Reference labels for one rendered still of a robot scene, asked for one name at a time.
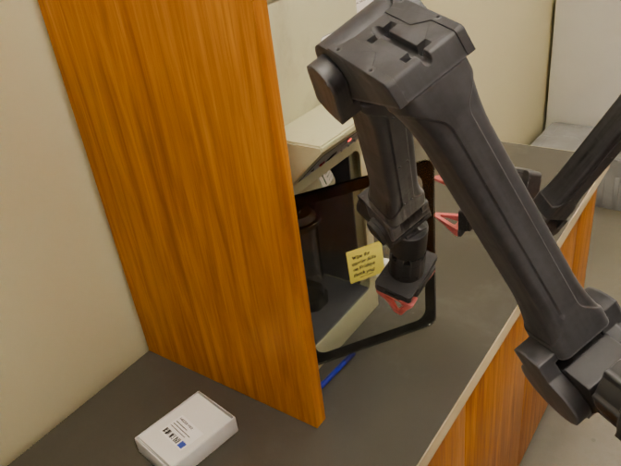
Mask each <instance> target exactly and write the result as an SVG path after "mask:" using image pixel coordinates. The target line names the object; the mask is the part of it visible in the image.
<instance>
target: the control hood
mask: <svg viewBox="0 0 621 466"><path fill-rule="evenodd" d="M285 131H286V143H287V149H288V157H289V163H290V170H291V177H292V183H293V186H295V185H296V184H297V183H298V182H299V181H300V180H301V179H302V178H303V177H304V176H305V175H306V174H307V172H308V171H309V170H310V169H311V168H312V167H313V166H314V165H315V164H316V163H317V162H318V161H319V160H320V159H321V158H322V157H323V156H324V155H325V154H326V153H328V152H330V151H331V150H332V149H334V147H336V146H337V145H339V144H340V143H341V142H343V141H345V140H346V139H347V138H349V137H350V136H352V135H353V134H354V133H356V128H355V124H354V121H353V117H352V118H351V119H350V120H348V121H347V122H346V123H345V124H343V125H342V124H341V123H339V122H338V121H337V120H336V119H335V118H334V117H333V116H332V115H331V114H330V113H329V112H328V111H327V110H326V109H325V108H324V107H323V105H322V104H320V105H318V106H316V107H315V108H313V109H312V110H310V111H309V112H308V113H306V114H304V115H303V116H300V117H299V118H297V119H295V120H294V121H292V122H290V123H289V124H287V125H286V126H285Z"/></svg>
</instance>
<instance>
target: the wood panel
mask: <svg viewBox="0 0 621 466"><path fill-rule="evenodd" d="M38 3H39V6H40V9H41V11H42V15H43V20H44V23H45V26H46V29H47V31H48V35H49V38H50V41H51V44H52V46H53V49H54V52H55V58H56V61H57V64H58V66H59V69H60V72H61V75H62V79H63V82H64V84H65V87H66V90H67V95H68V98H69V101H70V104H71V107H72V110H73V113H74V116H75V118H76V122H77V125H78V128H79V133H80V136H81V138H82V141H83V145H84V148H85V151H86V154H87V156H88V159H89V162H90V166H91V171H92V173H93V176H94V179H95V182H96V185H97V189H98V191H99V194H100V197H101V200H102V203H103V208H104V211H105V214H106V217H107V220H108V223H109V226H110V228H111V232H112V235H113V238H114V241H115V244H116V248H117V252H118V255H119V258H120V261H121V263H122V266H123V269H124V272H125V276H126V279H127V282H128V286H129V289H130V292H131V296H132V299H133V301H134V304H135V307H136V310H137V313H138V316H139V319H140V324H141V327H142V330H143V333H144V336H145V339H146V342H147V345H148V348H149V350H150V351H152V352H154V353H156V354H158V355H160V356H163V357H165V358H167V359H168V360H170V361H172V362H176V363H178V364H180V365H182V366H184V367H186V368H189V369H190V370H192V371H194V372H196V373H198V374H202V375H204V376H206V377H208V378H210V379H212V380H214V381H216V382H218V383H220V384H222V385H224V386H228V387H230V388H232V389H234V390H236V391H238V392H240V393H242V394H244V395H246V396H248V397H251V398H253V399H256V400H258V401H259V402H262V403H264V404H266V405H268V406H270V407H272V408H275V409H277V410H279V411H281V412H283V413H285V414H288V415H290V416H292V417H294V418H296V419H298V420H301V421H302V422H304V423H307V424H309V425H312V426H314V427H316V428H318V427H319V426H320V425H321V423H322V422H323V421H324V420H325V412H324V406H323V393H322V387H321V380H320V374H319V366H318V360H317V353H316V347H315V340H314V334H313V327H312V320H311V308H310V302H309V294H308V288H307V281H306V275H305V268H304V262H303V255H302V249H301V242H300V235H299V229H298V216H297V209H296V203H295V196H294V190H293V183H292V177H291V170H290V163H289V157H288V149H287V143H286V131H285V124H284V118H283V111H282V105H281V98H280V91H279V85H278V78H277V71H276V64H275V58H274V46H273V39H272V33H271V26H270V20H269V13H268V6H267V0H38Z"/></svg>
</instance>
